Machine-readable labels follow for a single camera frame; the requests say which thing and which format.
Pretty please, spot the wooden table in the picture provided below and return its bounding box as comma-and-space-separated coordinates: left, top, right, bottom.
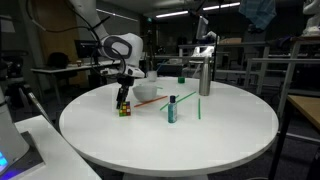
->
268, 94, 320, 180

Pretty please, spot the round white table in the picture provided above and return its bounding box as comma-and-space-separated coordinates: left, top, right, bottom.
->
59, 77, 279, 180

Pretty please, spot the black camera tripod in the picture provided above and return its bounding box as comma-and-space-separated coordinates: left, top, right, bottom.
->
0, 49, 53, 124

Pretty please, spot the black office chair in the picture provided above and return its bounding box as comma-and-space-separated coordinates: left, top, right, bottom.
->
46, 52, 71, 70

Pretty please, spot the long white desk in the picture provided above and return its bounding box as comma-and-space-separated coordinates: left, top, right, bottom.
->
30, 59, 122, 101

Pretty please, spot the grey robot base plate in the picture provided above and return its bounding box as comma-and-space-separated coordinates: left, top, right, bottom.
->
0, 130, 46, 179

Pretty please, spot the white ceramic bowl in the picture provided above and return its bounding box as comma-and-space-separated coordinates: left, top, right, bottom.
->
132, 84, 158, 103

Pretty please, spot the multicoloured Rubik's cube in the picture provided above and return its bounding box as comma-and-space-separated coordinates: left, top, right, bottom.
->
118, 101, 132, 117

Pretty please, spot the orange plastic straw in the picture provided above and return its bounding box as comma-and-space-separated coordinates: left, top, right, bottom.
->
133, 95, 169, 108

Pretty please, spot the stainless steel bottle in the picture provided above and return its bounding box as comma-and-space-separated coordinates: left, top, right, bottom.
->
198, 56, 212, 97

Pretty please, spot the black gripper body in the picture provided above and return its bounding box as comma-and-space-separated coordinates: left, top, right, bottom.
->
116, 75, 135, 89

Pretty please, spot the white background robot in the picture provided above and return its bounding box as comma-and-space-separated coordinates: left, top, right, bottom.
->
301, 0, 320, 37

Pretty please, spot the black equipment stand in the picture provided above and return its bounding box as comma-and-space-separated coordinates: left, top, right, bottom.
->
143, 28, 158, 73

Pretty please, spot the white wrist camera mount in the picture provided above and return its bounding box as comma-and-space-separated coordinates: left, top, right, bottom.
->
99, 65, 146, 80

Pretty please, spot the ceiling strip light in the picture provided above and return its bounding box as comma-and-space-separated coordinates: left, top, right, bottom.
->
155, 10, 189, 19
95, 8, 139, 23
202, 2, 241, 11

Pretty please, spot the white robot pedestal table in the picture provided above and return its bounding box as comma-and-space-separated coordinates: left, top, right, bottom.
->
0, 114, 101, 180

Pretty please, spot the grey metal frame table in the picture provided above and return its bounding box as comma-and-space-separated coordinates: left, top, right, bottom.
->
278, 34, 320, 118

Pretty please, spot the white mug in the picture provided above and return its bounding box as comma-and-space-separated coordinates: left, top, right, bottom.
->
146, 70, 158, 83

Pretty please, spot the large black monitor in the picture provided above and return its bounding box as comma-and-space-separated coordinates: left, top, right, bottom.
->
74, 39, 101, 66

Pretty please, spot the grey metal frame bench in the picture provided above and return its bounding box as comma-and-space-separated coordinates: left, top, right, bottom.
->
178, 42, 272, 96

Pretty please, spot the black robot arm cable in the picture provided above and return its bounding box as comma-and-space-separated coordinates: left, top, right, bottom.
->
25, 0, 128, 77

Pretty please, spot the blue hanging cloth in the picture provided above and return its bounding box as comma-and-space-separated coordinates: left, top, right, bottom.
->
238, 0, 278, 32

